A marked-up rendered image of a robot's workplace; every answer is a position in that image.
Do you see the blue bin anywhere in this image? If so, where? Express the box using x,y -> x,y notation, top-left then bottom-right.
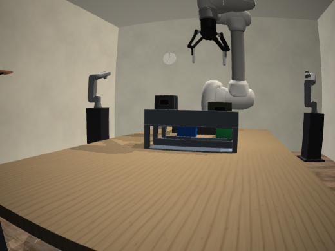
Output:
177,127 -> 196,137

